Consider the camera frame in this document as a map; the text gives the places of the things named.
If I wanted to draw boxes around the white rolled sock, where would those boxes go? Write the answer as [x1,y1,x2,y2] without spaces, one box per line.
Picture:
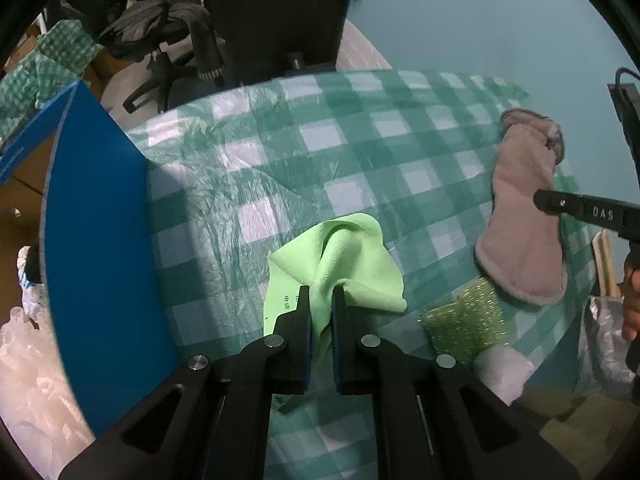
[472,345,536,406]

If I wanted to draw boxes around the wooden frame slats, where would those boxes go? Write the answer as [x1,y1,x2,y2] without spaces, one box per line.
[592,232,621,301]

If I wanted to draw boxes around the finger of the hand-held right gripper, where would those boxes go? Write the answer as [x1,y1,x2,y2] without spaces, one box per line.
[533,187,640,245]

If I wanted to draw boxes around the grey striped mat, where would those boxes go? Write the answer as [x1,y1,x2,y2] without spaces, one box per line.
[335,19,393,73]

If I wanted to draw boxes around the person's right hand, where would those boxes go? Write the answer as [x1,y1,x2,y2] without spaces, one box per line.
[621,252,640,341]

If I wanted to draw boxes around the blue cardboard box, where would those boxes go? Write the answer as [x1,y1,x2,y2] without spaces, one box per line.
[0,80,181,438]

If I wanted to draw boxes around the green checked cloth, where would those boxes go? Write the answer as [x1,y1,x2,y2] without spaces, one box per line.
[0,19,103,141]

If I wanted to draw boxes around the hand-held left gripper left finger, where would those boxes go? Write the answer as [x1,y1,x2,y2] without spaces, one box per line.
[57,285,313,480]

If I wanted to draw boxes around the green glitter sponge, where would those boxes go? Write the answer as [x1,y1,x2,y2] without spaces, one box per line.
[422,280,506,368]

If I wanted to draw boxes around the clear plastic bag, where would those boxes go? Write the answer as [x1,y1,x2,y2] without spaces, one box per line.
[582,295,636,398]

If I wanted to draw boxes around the grey fleece mitten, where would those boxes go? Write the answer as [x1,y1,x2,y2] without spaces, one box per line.
[474,108,568,306]

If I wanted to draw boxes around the large brown cardboard box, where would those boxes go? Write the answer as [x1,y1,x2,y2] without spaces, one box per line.
[82,47,131,92]

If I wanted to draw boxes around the green checked tablecloth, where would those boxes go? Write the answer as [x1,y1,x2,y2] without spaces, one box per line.
[125,67,601,480]

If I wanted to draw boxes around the dark jacket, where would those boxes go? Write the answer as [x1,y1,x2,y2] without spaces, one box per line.
[97,0,226,81]

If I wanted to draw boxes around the black office chair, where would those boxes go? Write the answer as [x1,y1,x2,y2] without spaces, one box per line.
[60,0,226,113]

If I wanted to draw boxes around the black fabric cabinet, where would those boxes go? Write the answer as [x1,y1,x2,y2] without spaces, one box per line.
[197,0,366,88]

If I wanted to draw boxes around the light green cloth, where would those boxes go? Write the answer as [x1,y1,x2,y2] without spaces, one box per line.
[262,213,408,413]

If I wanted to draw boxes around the white sock with blue stripes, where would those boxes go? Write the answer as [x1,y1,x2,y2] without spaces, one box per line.
[17,255,48,313]

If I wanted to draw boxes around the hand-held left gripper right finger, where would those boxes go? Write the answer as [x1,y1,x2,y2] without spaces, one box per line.
[331,285,583,480]

